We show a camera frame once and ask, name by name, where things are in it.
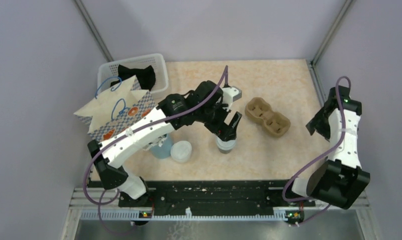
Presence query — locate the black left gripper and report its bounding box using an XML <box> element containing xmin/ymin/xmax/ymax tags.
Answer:
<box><xmin>196</xmin><ymin>98</ymin><xmax>242</xmax><ymax>142</ymax></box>

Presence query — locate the brown pulp cup carrier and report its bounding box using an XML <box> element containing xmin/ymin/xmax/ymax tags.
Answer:
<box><xmin>244</xmin><ymin>97</ymin><xmax>291</xmax><ymax>138</ymax></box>

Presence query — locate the stack of white lids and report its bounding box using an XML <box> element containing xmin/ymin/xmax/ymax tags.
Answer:
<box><xmin>170</xmin><ymin>140</ymin><xmax>192</xmax><ymax>163</ymax></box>

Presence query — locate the patterned paper gift bag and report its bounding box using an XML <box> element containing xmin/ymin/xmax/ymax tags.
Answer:
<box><xmin>74</xmin><ymin>75</ymin><xmax>156</xmax><ymax>142</ymax></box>

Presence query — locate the single dark plastic cup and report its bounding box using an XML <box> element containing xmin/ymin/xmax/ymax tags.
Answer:
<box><xmin>217</xmin><ymin>145</ymin><xmax>235</xmax><ymax>154</ymax></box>

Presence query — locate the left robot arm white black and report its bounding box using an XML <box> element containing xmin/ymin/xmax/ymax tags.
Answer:
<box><xmin>88</xmin><ymin>80</ymin><xmax>242</xmax><ymax>207</ymax></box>

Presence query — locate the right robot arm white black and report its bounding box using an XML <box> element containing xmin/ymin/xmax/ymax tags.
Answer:
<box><xmin>282</xmin><ymin>86</ymin><xmax>370</xmax><ymax>209</ymax></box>

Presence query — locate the blue straw holder cup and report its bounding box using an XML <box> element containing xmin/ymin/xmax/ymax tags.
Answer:
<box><xmin>149</xmin><ymin>134</ymin><xmax>173</xmax><ymax>159</ymax></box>

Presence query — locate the black cloth in basket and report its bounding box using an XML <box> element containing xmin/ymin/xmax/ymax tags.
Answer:
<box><xmin>117</xmin><ymin>65</ymin><xmax>156</xmax><ymax>91</ymax></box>

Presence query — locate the white plastic basket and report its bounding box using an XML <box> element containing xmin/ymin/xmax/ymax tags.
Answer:
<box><xmin>97</xmin><ymin>53</ymin><xmax>170</xmax><ymax>100</ymax></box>

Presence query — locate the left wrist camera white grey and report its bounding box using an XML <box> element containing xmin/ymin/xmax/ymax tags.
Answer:
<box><xmin>221</xmin><ymin>86</ymin><xmax>242</xmax><ymax>106</ymax></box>

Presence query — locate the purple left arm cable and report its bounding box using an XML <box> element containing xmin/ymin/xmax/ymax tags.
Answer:
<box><xmin>82</xmin><ymin>65</ymin><xmax>230</xmax><ymax>237</ymax></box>

